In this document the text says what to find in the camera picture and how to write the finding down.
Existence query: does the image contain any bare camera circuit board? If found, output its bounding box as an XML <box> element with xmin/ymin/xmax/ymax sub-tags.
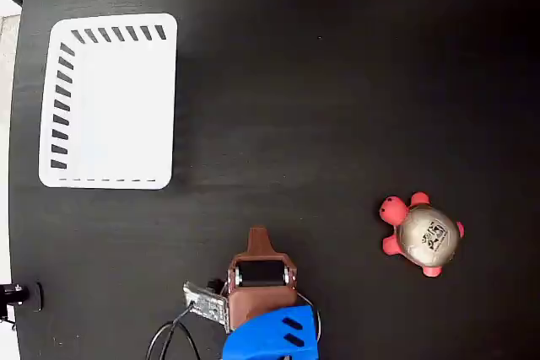
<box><xmin>182</xmin><ymin>281</ymin><xmax>230</xmax><ymax>331</ymax></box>

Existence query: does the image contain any thin white servo wire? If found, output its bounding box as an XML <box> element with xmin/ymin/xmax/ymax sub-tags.
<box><xmin>294</xmin><ymin>291</ymin><xmax>321</xmax><ymax>342</ymax></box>

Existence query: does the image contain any white plastic basket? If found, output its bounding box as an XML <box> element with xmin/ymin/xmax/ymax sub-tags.
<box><xmin>37</xmin><ymin>13</ymin><xmax>178</xmax><ymax>191</ymax></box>

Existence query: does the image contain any black table clamp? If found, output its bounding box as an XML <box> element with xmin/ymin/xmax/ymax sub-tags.
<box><xmin>0</xmin><ymin>281</ymin><xmax>45</xmax><ymax>323</ymax></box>

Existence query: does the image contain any red turtle toy silver shell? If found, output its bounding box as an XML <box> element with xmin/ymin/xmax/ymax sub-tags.
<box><xmin>378</xmin><ymin>191</ymin><xmax>466</xmax><ymax>278</ymax></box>

